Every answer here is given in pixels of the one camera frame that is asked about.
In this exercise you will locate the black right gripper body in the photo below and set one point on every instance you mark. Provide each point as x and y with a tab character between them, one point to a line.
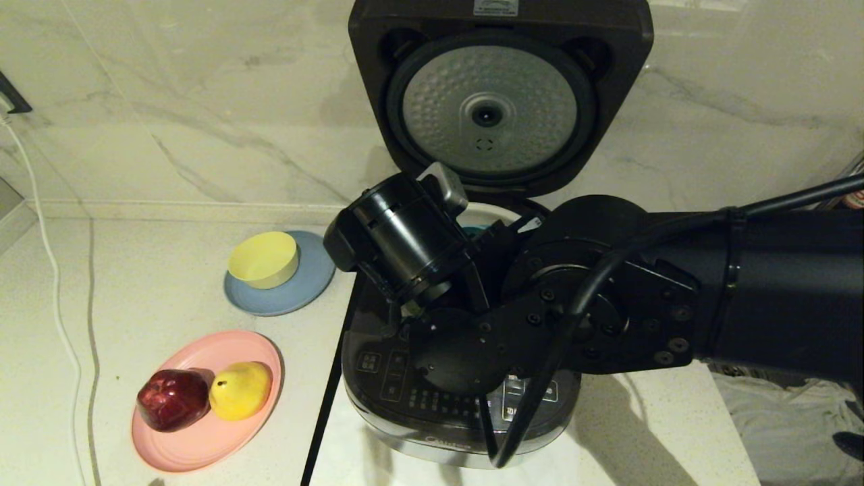
503	246

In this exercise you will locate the teal bowl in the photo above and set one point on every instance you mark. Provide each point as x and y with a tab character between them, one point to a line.
474	231

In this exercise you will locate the black rice cooker lid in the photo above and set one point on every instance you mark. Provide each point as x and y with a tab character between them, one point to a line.
378	81

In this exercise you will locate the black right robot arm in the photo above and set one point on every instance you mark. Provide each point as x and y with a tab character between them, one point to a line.
742	290

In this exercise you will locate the white inner pot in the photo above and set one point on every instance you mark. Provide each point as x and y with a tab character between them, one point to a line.
493	214

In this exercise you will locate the black rice cooker base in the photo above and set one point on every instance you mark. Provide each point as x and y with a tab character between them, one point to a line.
378	391

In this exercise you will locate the yellow bowl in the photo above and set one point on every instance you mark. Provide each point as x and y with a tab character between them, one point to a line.
263	258

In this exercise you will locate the blue plate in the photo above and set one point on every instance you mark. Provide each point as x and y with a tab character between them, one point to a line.
314	275

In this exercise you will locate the yellow pear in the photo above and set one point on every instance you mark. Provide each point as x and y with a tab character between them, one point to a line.
241	390

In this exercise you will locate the white crumpled cloth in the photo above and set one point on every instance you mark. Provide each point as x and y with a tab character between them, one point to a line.
776	432

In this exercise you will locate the pink plate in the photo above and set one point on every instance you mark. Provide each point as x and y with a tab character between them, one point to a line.
202	444

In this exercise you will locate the red apple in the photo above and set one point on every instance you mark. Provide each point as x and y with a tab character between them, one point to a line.
172	399

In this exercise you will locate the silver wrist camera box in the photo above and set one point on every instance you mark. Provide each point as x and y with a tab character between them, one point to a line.
445	185

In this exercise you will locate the black wall socket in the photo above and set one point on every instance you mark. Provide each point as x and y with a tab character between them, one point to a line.
12	94

